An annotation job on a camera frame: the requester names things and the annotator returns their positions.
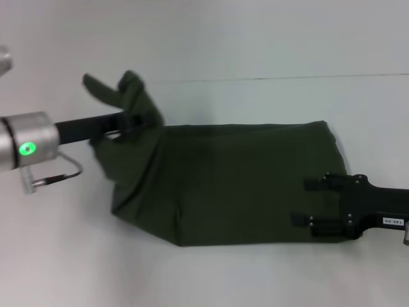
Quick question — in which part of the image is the left arm connector cable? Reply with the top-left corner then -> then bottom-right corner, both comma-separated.
20,152 -> 84,195

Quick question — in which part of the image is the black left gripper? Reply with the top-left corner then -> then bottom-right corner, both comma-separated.
53,111 -> 151,145

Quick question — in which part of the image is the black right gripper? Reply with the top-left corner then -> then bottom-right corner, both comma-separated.
290,172 -> 409,240

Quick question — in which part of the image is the dark green FREE t-shirt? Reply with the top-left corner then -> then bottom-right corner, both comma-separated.
82,70 -> 349,248

